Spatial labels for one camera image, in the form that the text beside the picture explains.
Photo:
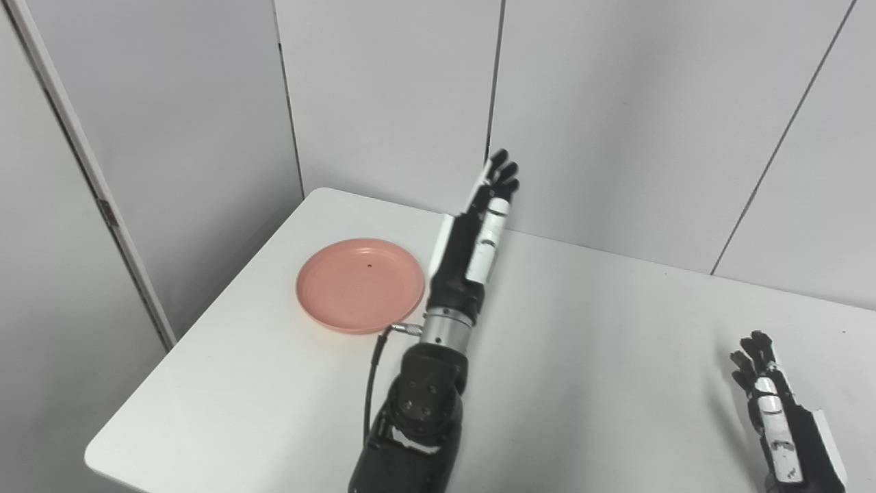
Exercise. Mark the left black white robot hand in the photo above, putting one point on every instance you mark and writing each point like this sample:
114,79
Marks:
455,267

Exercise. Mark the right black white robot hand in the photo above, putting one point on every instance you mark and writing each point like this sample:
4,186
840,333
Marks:
794,431

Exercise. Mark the pink round plate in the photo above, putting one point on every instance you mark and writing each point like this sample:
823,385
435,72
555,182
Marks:
359,284

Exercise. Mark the metal wall panel hinge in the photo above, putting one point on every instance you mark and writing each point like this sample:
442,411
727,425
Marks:
108,213

